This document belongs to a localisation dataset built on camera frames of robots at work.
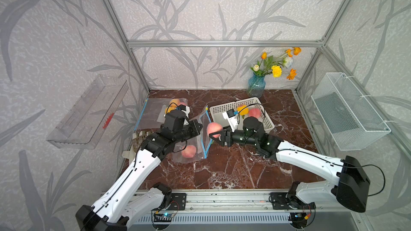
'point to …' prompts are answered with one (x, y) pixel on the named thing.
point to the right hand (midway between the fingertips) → (212, 133)
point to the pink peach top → (214, 127)
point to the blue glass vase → (256, 86)
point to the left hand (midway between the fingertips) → (204, 126)
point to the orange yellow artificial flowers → (269, 65)
